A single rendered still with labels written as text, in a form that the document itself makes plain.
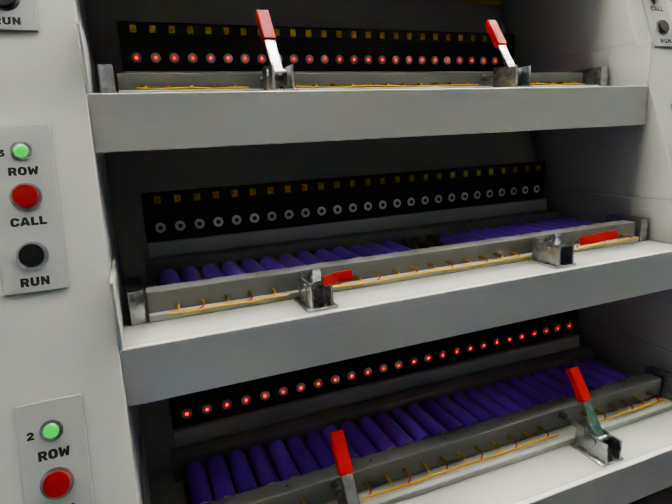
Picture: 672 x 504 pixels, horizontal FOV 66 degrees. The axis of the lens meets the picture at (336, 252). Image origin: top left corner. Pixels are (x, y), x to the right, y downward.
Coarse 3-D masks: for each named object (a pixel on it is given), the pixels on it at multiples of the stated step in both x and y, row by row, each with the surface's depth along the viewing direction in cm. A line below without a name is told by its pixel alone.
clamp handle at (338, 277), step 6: (312, 270) 44; (318, 270) 44; (348, 270) 38; (312, 276) 44; (318, 276) 44; (324, 276) 40; (330, 276) 39; (336, 276) 37; (342, 276) 37; (348, 276) 37; (312, 282) 44; (318, 282) 42; (324, 282) 40; (330, 282) 39; (336, 282) 38; (342, 282) 39
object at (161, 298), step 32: (608, 224) 61; (384, 256) 51; (416, 256) 51; (448, 256) 53; (480, 256) 54; (160, 288) 43; (192, 288) 43; (224, 288) 44; (256, 288) 46; (288, 288) 47
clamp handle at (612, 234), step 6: (594, 234) 48; (600, 234) 47; (606, 234) 47; (612, 234) 47; (558, 240) 53; (576, 240) 50; (582, 240) 49; (588, 240) 49; (594, 240) 48; (600, 240) 48; (606, 240) 48; (564, 246) 52
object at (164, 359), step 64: (576, 192) 72; (576, 256) 57; (640, 256) 55; (128, 320) 43; (192, 320) 42; (256, 320) 41; (320, 320) 42; (384, 320) 45; (448, 320) 47; (512, 320) 50; (128, 384) 37; (192, 384) 39
